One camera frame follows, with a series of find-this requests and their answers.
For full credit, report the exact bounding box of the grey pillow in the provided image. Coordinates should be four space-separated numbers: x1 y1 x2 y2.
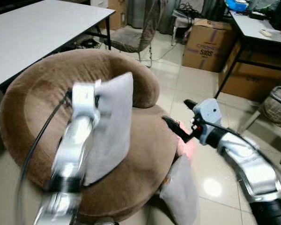
159 154 200 225
83 72 134 187

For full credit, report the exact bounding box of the round brown fabric sofa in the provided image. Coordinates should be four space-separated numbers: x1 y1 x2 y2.
0 49 184 224

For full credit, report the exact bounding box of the cardboard box with purple print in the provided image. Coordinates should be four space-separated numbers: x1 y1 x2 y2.
181 19 238 74

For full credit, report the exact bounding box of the plain brown cardboard box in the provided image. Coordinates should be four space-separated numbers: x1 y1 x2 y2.
218 42 281 103

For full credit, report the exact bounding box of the white plastic stool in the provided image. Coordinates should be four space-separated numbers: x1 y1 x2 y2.
170 9 193 46

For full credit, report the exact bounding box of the tall brown cardboard box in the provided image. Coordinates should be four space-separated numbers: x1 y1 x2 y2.
107 0 128 30

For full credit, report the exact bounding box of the large white table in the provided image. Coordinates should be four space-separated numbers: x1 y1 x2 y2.
0 0 116 92

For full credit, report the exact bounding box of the grey curtain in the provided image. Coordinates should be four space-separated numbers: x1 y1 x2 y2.
126 0 226 30

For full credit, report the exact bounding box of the small white black-legged table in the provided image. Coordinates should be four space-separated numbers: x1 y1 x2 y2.
214 11 281 100

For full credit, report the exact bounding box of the small white mouse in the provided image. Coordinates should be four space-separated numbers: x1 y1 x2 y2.
259 29 274 38

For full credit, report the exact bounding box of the blue plastic object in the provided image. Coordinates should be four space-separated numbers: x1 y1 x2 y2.
224 0 249 13

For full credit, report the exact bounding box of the grey robot foot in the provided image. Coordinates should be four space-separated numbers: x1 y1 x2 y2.
94 217 117 225

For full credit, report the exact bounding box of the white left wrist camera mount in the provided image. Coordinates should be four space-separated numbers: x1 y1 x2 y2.
71 82 102 119

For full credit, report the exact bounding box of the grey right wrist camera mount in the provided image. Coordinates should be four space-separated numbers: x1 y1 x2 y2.
192 98 223 143

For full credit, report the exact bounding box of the brown plaid metal-frame chair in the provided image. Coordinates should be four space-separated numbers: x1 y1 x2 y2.
100 0 163 68
244 86 281 165

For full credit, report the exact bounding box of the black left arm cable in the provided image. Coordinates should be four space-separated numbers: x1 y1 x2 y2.
15 90 74 225

